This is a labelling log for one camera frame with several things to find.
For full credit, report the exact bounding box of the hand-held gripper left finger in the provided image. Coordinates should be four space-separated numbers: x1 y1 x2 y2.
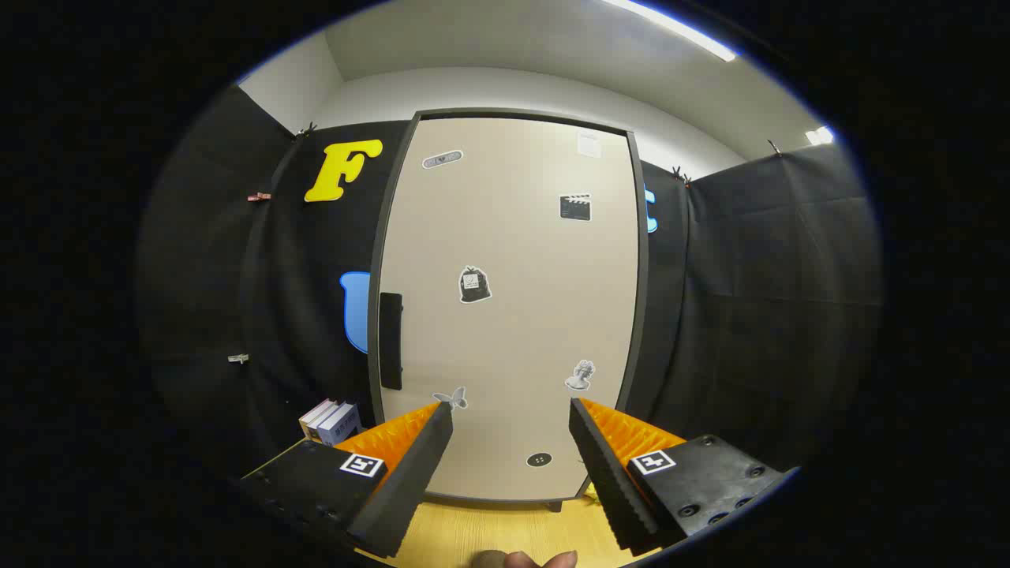
237 401 456 559

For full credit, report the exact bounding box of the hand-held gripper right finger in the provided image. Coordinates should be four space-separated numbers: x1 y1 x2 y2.
568 397 791 557

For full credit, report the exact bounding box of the black door handle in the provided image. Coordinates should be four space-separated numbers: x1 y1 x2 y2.
380 292 404 391

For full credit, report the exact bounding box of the grey shoe cabinet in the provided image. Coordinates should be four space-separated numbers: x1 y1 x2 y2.
367 108 650 514

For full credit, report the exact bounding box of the blue book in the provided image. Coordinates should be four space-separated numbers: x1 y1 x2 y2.
320 402 364 447

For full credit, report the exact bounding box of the white spine book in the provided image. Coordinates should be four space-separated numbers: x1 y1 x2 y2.
299 398 339 440
310 401 348 443

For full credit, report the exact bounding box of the black backdrop cloth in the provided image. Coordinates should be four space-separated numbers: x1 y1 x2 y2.
134 83 883 490

